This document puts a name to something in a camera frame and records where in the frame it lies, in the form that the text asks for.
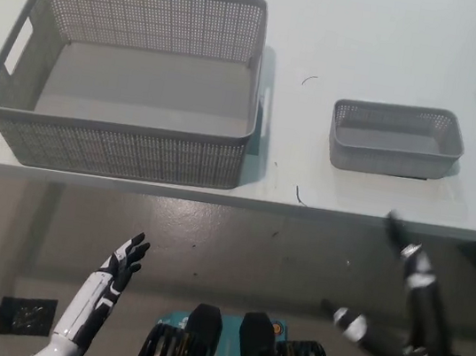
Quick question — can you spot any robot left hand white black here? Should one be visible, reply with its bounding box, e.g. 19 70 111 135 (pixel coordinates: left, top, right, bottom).
50 221 153 355

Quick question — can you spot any small grey perforated plastic basket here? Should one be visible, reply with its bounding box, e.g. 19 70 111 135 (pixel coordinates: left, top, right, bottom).
323 92 471 188

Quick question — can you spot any large grey perforated plastic basket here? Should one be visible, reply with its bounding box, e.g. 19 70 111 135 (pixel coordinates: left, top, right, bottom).
0 0 288 201

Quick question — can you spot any black tape patch with scuffs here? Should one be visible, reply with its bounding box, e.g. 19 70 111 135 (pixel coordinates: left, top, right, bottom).
0 290 59 342

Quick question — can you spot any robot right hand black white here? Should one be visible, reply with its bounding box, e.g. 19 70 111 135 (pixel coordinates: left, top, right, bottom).
313 203 476 356

